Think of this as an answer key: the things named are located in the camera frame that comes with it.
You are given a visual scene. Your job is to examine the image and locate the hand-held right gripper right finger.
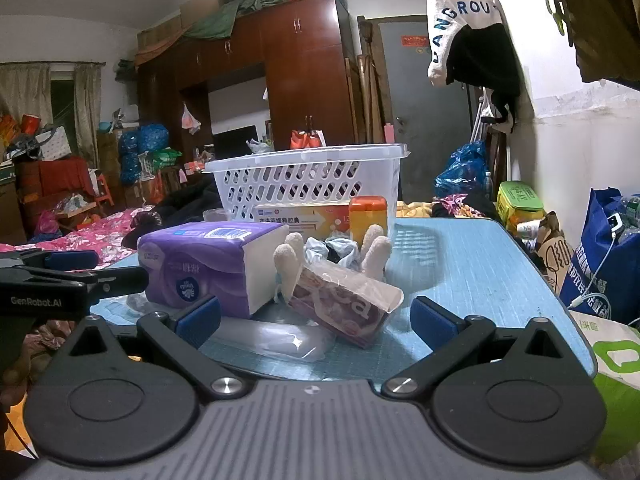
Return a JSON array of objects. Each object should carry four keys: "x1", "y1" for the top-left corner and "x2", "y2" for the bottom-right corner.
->
[{"x1": 381, "y1": 296, "x2": 593, "y2": 403}]

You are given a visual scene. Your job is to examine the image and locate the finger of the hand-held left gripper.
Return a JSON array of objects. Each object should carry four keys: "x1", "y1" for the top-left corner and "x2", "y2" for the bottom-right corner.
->
[
  {"x1": 0, "y1": 266, "x2": 150, "y2": 307},
  {"x1": 0, "y1": 249, "x2": 100, "y2": 273}
]

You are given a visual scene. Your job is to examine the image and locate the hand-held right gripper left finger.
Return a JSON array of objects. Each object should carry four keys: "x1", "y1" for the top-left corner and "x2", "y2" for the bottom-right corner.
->
[{"x1": 50, "y1": 294, "x2": 251, "y2": 403}]

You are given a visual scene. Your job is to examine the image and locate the purple tissue pack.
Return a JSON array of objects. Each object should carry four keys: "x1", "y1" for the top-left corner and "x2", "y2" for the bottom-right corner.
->
[{"x1": 136, "y1": 220, "x2": 291, "y2": 319}]

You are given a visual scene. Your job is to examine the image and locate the clear plastic bag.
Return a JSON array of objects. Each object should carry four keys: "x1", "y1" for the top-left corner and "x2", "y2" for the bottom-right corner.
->
[{"x1": 200, "y1": 317, "x2": 336, "y2": 363}]

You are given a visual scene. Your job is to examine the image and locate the white orange medicine box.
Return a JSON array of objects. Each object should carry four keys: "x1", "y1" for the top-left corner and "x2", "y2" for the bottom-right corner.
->
[{"x1": 252, "y1": 203, "x2": 353, "y2": 241}]

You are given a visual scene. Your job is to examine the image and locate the white plastic basket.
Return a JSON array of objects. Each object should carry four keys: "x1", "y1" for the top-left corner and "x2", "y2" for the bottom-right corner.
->
[{"x1": 201, "y1": 143, "x2": 411, "y2": 222}]

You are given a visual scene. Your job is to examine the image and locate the pink floral blanket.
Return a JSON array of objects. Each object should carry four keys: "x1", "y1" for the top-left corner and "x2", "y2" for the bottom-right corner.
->
[{"x1": 0, "y1": 205, "x2": 166, "y2": 271}]

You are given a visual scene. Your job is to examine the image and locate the red cloth cover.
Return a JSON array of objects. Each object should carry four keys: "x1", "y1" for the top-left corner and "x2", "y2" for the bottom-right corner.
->
[{"x1": 17, "y1": 157, "x2": 96, "y2": 201}]

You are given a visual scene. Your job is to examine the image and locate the brown snack packet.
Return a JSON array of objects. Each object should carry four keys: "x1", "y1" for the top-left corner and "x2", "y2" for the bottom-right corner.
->
[{"x1": 287, "y1": 262, "x2": 405, "y2": 350}]

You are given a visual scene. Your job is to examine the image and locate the black clothing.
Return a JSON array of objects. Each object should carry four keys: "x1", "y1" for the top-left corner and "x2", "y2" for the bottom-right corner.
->
[{"x1": 150, "y1": 180, "x2": 223, "y2": 221}]

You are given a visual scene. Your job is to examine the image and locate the pile of colorful clothes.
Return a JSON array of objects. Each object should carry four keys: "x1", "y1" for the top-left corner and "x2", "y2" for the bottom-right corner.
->
[{"x1": 397, "y1": 192, "x2": 501, "y2": 221}]

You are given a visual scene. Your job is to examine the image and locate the green plastic bag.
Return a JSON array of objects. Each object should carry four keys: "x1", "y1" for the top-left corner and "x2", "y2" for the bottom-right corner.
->
[{"x1": 150, "y1": 147, "x2": 183, "y2": 168}]

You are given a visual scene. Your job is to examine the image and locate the brown paper bag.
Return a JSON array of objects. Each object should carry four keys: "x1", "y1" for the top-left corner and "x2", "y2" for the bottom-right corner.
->
[{"x1": 537, "y1": 212, "x2": 576, "y2": 291}]

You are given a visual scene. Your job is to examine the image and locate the pile of colorful packages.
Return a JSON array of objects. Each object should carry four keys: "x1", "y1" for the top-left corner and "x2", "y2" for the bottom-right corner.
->
[{"x1": 0, "y1": 112, "x2": 23, "y2": 161}]

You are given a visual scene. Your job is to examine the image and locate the blue patterned plastic bags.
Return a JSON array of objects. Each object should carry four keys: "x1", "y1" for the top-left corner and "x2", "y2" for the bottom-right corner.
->
[{"x1": 118, "y1": 122, "x2": 170, "y2": 186}]

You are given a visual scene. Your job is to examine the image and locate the beige curtain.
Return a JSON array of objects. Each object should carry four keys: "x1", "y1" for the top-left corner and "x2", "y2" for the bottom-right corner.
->
[
  {"x1": 72, "y1": 64, "x2": 102, "y2": 161},
  {"x1": 0, "y1": 62, "x2": 51, "y2": 126}
]

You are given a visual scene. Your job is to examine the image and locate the green box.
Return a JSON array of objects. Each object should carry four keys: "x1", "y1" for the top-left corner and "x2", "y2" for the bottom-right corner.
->
[{"x1": 496, "y1": 181, "x2": 546, "y2": 233}]

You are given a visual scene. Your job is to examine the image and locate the blue plastic bag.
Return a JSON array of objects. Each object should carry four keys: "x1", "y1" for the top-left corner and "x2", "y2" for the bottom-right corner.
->
[{"x1": 434, "y1": 141, "x2": 491, "y2": 198}]

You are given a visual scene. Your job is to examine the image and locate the window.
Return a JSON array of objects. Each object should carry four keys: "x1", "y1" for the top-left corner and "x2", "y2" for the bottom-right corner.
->
[{"x1": 50, "y1": 67, "x2": 76, "y2": 126}]

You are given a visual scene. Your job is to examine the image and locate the blue tote bag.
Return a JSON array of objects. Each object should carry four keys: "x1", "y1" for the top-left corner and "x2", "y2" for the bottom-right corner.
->
[{"x1": 559, "y1": 187, "x2": 640, "y2": 328}]

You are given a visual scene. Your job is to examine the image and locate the pink hanging plastic bag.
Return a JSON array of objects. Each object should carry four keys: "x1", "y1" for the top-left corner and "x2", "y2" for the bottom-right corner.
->
[{"x1": 180, "y1": 102, "x2": 202, "y2": 135}]

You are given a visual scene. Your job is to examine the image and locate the black monitor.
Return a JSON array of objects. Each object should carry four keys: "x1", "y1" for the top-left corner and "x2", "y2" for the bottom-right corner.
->
[{"x1": 212, "y1": 126, "x2": 258, "y2": 161}]

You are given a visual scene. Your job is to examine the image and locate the white green shopping bag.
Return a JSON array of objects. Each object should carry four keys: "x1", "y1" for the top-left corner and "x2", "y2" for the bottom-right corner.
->
[{"x1": 570, "y1": 310, "x2": 640, "y2": 466}]

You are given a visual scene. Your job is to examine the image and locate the orange red bag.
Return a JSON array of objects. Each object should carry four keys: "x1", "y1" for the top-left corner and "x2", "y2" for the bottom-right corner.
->
[{"x1": 290, "y1": 129, "x2": 328, "y2": 150}]

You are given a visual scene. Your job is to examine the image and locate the grey door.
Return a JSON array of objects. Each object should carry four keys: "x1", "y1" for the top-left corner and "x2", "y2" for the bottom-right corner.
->
[{"x1": 377, "y1": 17, "x2": 476, "y2": 206}]

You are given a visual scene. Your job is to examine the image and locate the wooden poles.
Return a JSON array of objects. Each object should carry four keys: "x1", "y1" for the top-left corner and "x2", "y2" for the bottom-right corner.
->
[{"x1": 357, "y1": 15, "x2": 386, "y2": 143}]

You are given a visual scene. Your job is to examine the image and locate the black garment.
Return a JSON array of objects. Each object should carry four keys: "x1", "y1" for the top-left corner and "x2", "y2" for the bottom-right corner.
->
[{"x1": 445, "y1": 25, "x2": 523, "y2": 133}]

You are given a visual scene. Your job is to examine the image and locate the brown wooden wardrobe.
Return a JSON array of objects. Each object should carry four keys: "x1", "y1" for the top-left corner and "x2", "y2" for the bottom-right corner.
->
[{"x1": 135, "y1": 0, "x2": 358, "y2": 201}]

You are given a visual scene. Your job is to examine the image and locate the green cloth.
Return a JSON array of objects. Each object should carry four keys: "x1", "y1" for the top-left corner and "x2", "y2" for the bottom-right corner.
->
[{"x1": 185, "y1": 0, "x2": 296, "y2": 41}]

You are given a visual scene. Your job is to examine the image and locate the cardboard boxes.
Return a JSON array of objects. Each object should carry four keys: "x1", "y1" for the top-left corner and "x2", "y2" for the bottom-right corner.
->
[{"x1": 135, "y1": 0, "x2": 231, "y2": 53}]

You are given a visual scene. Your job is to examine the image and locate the white hoodie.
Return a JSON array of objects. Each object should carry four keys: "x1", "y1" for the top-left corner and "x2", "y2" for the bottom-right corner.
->
[{"x1": 426, "y1": 0, "x2": 507, "y2": 88}]

